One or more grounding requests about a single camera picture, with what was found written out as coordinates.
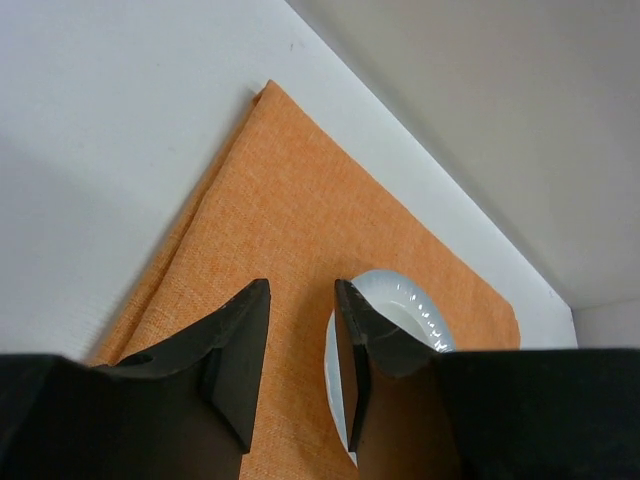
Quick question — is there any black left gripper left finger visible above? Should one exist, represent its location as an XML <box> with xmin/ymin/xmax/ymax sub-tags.
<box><xmin>89</xmin><ymin>277</ymin><xmax>271</xmax><ymax>456</ymax></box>

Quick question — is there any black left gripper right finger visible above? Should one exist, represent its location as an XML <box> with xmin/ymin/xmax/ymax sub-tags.
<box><xmin>333</xmin><ymin>279</ymin><xmax>442</xmax><ymax>453</ymax></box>

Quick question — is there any white ceramic plate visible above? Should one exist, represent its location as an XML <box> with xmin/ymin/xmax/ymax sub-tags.
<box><xmin>324</xmin><ymin>269</ymin><xmax>456</xmax><ymax>447</ymax></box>

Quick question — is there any orange cloth placemat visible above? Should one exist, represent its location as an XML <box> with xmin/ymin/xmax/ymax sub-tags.
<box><xmin>94</xmin><ymin>82</ymin><xmax>521</xmax><ymax>479</ymax></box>

